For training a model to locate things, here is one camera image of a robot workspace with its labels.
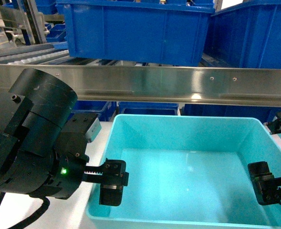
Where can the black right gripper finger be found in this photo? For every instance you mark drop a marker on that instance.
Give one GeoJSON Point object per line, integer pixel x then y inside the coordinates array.
{"type": "Point", "coordinates": [266, 186]}

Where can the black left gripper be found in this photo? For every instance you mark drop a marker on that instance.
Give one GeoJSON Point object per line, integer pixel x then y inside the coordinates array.
{"type": "Point", "coordinates": [69, 169]}

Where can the teal plastic bin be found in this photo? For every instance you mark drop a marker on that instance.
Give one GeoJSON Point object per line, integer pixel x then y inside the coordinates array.
{"type": "Point", "coordinates": [188, 172]}

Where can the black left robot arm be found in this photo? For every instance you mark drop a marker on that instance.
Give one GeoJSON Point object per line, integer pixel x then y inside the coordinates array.
{"type": "Point", "coordinates": [43, 144]}

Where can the blue crate under conveyor middle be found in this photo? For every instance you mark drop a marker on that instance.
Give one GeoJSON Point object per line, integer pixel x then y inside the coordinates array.
{"type": "Point", "coordinates": [104, 109]}

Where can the blue crate under conveyor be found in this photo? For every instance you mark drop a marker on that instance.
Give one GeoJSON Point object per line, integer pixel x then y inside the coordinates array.
{"type": "Point", "coordinates": [104, 109]}
{"type": "Point", "coordinates": [147, 108]}

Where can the blue crate under conveyor centre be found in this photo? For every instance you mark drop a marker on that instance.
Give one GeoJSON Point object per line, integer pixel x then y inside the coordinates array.
{"type": "Point", "coordinates": [147, 108]}

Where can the roller conveyor track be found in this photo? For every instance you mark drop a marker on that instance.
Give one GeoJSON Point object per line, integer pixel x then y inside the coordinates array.
{"type": "Point", "coordinates": [8, 55]}

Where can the large blue crate centre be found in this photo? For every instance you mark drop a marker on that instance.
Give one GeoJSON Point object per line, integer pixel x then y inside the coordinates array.
{"type": "Point", "coordinates": [171, 34]}

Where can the large blue crate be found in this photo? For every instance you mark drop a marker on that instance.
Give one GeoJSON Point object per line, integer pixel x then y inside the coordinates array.
{"type": "Point", "coordinates": [171, 34]}
{"type": "Point", "coordinates": [247, 35]}

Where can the large blue crate right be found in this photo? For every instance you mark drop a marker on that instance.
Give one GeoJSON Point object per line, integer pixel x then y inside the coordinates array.
{"type": "Point", "coordinates": [247, 35]}

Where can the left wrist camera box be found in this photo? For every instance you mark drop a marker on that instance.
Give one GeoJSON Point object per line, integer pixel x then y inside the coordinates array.
{"type": "Point", "coordinates": [83, 127]}

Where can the stainless steel conveyor rail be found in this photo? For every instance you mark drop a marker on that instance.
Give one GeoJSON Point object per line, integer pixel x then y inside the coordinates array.
{"type": "Point", "coordinates": [187, 85]}

